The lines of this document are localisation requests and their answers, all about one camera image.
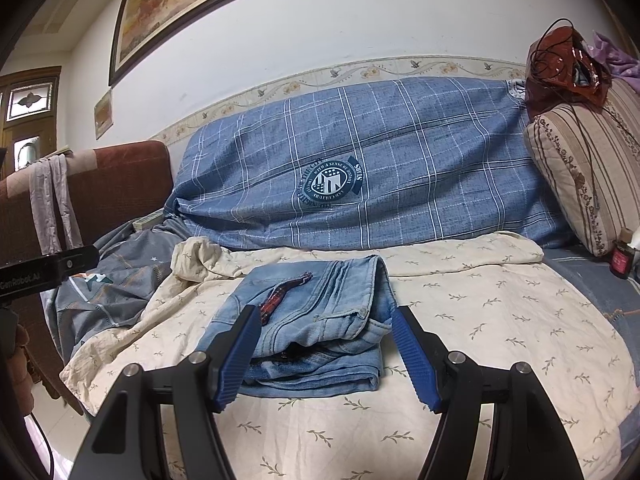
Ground blue denim jeans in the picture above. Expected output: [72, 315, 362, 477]
[198, 255, 397, 399]

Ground grey patterned pillowcase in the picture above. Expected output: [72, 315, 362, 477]
[40, 217, 190, 363]

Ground cream leaf-print bedsheet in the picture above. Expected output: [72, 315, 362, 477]
[62, 232, 639, 479]

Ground lilac cloth on headboard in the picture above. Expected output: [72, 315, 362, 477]
[29, 154, 84, 256]

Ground small green box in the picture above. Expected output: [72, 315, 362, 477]
[131, 209, 164, 232]

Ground blue plaid quilt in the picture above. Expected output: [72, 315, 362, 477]
[165, 77, 572, 250]

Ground small red bottle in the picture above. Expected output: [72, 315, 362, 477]
[610, 228, 636, 280]

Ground striped beige pillow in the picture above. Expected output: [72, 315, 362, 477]
[524, 79, 639, 257]

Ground purple cloth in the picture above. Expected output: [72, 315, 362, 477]
[591, 32, 639, 84]

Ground small wall picture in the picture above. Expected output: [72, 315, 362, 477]
[94, 90, 113, 140]

